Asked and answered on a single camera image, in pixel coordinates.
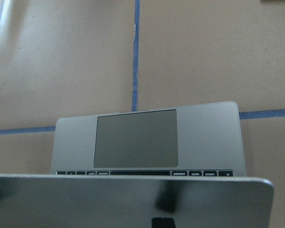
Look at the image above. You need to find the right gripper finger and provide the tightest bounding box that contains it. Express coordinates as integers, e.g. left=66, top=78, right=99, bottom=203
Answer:
left=152, top=217, right=176, bottom=228

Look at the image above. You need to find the silver grey laptop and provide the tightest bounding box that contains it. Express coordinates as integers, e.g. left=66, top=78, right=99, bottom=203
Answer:
left=0, top=101, right=274, bottom=228

